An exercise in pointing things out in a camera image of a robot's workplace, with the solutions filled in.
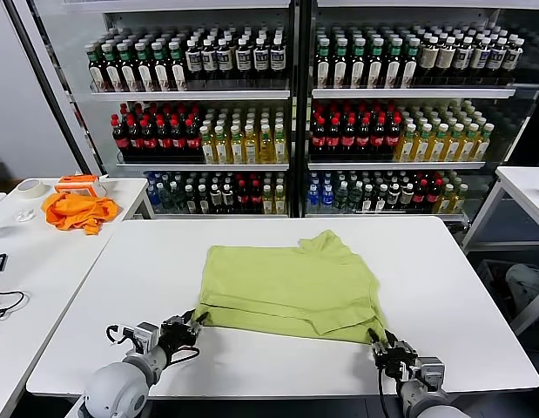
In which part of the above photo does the black framed glass door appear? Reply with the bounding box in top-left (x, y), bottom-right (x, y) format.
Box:
top-left (3, 0), bottom-right (103, 178)

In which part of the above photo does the yellow tea bottle green label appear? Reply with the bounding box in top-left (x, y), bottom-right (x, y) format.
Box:
top-left (214, 125), bottom-right (231, 165)
top-left (229, 125), bottom-right (246, 165)
top-left (259, 124), bottom-right (275, 165)
top-left (411, 123), bottom-right (434, 163)
top-left (472, 123), bottom-right (496, 163)
top-left (458, 123), bottom-right (481, 163)
top-left (199, 125), bottom-right (216, 165)
top-left (442, 123), bottom-right (465, 163)
top-left (427, 123), bottom-right (449, 163)
top-left (244, 124), bottom-right (260, 165)
top-left (394, 123), bottom-right (418, 163)
top-left (273, 124), bottom-right (290, 165)

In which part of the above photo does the light green t-shirt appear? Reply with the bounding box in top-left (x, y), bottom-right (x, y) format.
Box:
top-left (194, 229), bottom-right (390, 347)

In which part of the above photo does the small red cap cola bottle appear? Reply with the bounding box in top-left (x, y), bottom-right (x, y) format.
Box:
top-left (413, 178), bottom-right (428, 210)
top-left (427, 178), bottom-right (442, 210)
top-left (236, 176), bottom-right (252, 213)
top-left (250, 176), bottom-right (265, 213)

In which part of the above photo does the white side table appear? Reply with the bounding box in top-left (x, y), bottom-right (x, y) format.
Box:
top-left (0, 176), bottom-right (156, 239)
top-left (0, 217), bottom-right (116, 418)
top-left (462, 166), bottom-right (539, 253)

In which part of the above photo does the dark drink bottle beige label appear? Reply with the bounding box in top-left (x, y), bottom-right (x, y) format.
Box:
top-left (437, 35), bottom-right (457, 79)
top-left (420, 35), bottom-right (440, 79)
top-left (472, 37), bottom-right (492, 79)
top-left (506, 37), bottom-right (526, 79)

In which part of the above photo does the crumpled orange cloth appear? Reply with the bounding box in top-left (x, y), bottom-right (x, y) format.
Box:
top-left (41, 191), bottom-right (121, 236)

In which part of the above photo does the dark drink bottle blue label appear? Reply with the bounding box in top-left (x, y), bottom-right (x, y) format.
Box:
top-left (455, 35), bottom-right (474, 79)
top-left (185, 37), bottom-right (203, 82)
top-left (269, 37), bottom-right (287, 82)
top-left (253, 37), bottom-right (270, 82)
top-left (489, 37), bottom-right (509, 79)
top-left (235, 37), bottom-right (253, 82)
top-left (217, 37), bottom-right (234, 82)
top-left (201, 37), bottom-right (219, 82)

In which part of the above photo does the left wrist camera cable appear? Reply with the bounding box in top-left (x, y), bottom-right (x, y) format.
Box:
top-left (105, 324), bottom-right (135, 346)

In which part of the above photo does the beige masking tape roll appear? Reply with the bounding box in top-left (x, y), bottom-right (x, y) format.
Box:
top-left (16, 179), bottom-right (47, 200)

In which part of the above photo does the grey cloth bundle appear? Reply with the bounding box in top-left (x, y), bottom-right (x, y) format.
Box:
top-left (505, 263), bottom-right (539, 317)

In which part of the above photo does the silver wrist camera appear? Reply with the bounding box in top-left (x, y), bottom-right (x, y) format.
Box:
top-left (410, 355), bottom-right (447, 387)
top-left (129, 320), bottom-right (161, 354)

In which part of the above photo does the black red left gripper cable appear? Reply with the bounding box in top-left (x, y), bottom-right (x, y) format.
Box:
top-left (168, 341), bottom-right (200, 366)

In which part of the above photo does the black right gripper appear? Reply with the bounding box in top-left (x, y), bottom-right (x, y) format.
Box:
top-left (367, 327), bottom-right (419, 382)

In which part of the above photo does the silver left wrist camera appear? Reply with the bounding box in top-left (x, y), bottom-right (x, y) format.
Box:
top-left (129, 320), bottom-right (161, 354)

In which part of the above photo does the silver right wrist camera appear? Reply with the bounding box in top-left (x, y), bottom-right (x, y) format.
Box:
top-left (410, 355), bottom-right (447, 387)

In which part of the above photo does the dark tea bottle green cap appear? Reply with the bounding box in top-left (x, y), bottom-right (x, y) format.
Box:
top-left (86, 42), bottom-right (107, 92)
top-left (101, 42), bottom-right (122, 92)
top-left (403, 37), bottom-right (421, 88)
top-left (133, 41), bottom-right (153, 92)
top-left (117, 41), bottom-right (138, 92)
top-left (316, 37), bottom-right (334, 88)
top-left (387, 37), bottom-right (404, 88)
top-left (168, 40), bottom-right (187, 91)
top-left (151, 40), bottom-right (170, 92)
top-left (351, 37), bottom-right (369, 88)
top-left (334, 37), bottom-right (352, 88)
top-left (368, 37), bottom-right (387, 88)

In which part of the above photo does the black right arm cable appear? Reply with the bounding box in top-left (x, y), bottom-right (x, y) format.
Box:
top-left (376, 369), bottom-right (390, 418)

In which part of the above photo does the orange white box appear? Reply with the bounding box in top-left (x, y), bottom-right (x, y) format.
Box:
top-left (53, 173), bottom-right (109, 198)

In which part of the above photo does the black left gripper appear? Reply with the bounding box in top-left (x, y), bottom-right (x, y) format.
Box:
top-left (158, 311), bottom-right (209, 354)

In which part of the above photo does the glass drinks display cabinet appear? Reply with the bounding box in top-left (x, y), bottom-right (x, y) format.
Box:
top-left (29, 0), bottom-right (303, 219)
top-left (300, 0), bottom-right (539, 226)

